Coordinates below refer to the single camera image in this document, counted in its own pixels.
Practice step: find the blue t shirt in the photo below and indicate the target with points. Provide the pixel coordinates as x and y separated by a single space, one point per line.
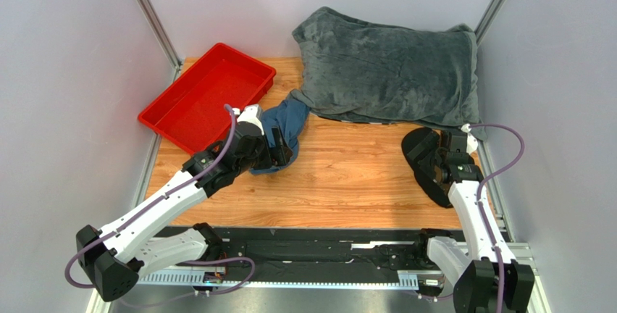
290 116

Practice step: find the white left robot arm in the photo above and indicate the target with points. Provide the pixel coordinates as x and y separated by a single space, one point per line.
116 256

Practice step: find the black baseball cap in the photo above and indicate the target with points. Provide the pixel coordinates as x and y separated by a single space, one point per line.
419 148

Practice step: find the left aluminium frame post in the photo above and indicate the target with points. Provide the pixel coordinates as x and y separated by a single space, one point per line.
160 33

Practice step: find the grey plush pillow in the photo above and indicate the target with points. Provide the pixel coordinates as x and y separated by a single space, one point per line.
359 71

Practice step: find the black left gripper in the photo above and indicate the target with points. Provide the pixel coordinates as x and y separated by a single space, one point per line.
281 153

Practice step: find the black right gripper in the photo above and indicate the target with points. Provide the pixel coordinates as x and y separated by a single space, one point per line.
431 153

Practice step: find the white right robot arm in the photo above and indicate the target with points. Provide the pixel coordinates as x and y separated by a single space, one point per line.
482 235

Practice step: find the red plastic tray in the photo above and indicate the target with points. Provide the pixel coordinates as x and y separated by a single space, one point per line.
190 113

